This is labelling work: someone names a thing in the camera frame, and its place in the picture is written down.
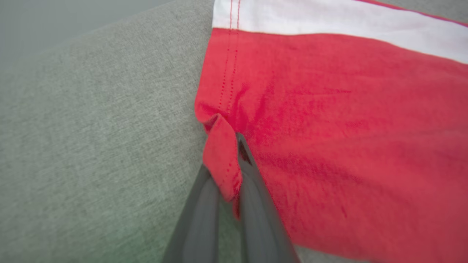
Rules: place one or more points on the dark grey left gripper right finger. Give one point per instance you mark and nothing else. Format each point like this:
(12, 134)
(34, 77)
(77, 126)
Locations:
(259, 219)

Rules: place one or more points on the red shorts white stripe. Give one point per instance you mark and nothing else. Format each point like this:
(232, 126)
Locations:
(347, 128)

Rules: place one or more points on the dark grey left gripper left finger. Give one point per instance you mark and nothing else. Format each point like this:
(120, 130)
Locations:
(199, 226)

